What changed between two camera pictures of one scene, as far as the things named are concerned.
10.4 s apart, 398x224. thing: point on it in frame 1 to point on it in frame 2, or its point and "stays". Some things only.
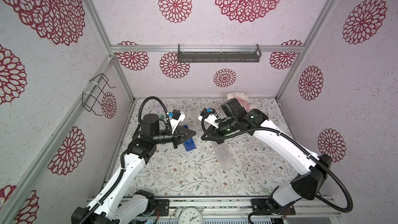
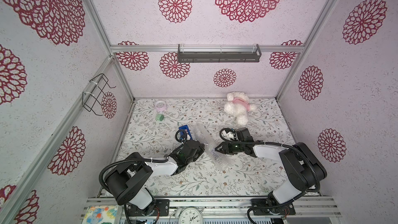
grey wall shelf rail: [219, 56] stays
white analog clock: [191, 215] stays
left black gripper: [178, 137] to [201, 149]
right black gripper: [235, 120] to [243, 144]
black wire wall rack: [92, 101] stays
